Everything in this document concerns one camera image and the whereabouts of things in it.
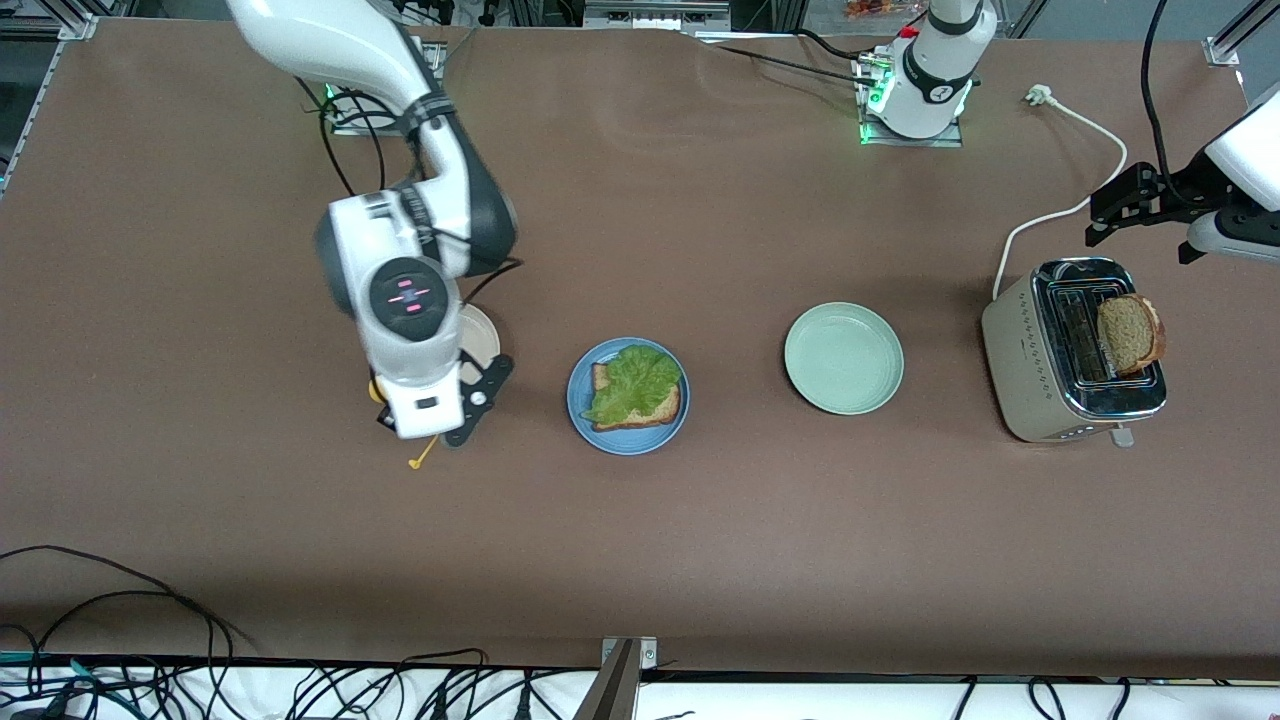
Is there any brown toast bread slice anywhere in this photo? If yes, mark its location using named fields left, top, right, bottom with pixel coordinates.
left=1097, top=293, right=1168, bottom=378
left=590, top=361, right=684, bottom=433

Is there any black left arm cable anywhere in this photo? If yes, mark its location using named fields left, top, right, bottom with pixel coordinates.
left=1140, top=0, right=1177, bottom=197

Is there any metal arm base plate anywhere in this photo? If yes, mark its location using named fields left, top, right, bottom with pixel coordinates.
left=325, top=40, right=446, bottom=137
left=853, top=48, right=967, bottom=149

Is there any dark aluminium profile post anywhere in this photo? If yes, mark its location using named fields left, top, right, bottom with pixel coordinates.
left=572, top=640, right=641, bottom=720

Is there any green lettuce leaf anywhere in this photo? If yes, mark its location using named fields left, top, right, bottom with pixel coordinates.
left=582, top=344, right=683, bottom=425

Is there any beige and chrome toaster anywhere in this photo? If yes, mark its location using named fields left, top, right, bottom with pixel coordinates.
left=980, top=257, right=1169, bottom=448

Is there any blue plate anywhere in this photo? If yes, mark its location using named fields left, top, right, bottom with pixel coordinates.
left=566, top=337, right=691, bottom=457

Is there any grey metal box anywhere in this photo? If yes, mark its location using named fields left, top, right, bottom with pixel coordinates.
left=583, top=0, right=733, bottom=31

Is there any yellow mustard squeeze bottle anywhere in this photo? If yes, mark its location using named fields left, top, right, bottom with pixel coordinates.
left=367, top=376, right=442, bottom=471

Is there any long black looped cable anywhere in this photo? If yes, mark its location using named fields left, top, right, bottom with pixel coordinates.
left=0, top=545, right=241, bottom=720

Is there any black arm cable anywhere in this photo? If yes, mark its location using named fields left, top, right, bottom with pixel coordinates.
left=295, top=75, right=526, bottom=306
left=1140, top=0, right=1177, bottom=197

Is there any beige plate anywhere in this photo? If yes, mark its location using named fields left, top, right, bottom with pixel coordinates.
left=455, top=303, right=502, bottom=387

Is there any white toaster power cable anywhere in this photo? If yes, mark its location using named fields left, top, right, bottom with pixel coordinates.
left=992, top=84, right=1129, bottom=301

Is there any green plate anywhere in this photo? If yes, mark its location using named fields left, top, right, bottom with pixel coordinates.
left=783, top=301, right=906, bottom=416

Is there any black base cable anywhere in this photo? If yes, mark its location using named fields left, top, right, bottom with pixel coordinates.
left=430, top=25, right=481, bottom=76
left=690, top=28, right=886, bottom=91

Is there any silver table edge bracket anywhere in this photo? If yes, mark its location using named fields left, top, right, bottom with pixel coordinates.
left=600, top=636, right=661, bottom=671

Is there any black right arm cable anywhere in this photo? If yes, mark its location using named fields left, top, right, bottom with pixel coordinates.
left=295, top=75, right=526, bottom=306

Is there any aluminium frame corner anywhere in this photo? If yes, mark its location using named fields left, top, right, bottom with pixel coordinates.
left=1203, top=0, right=1280, bottom=68
left=0, top=0, right=98, bottom=43

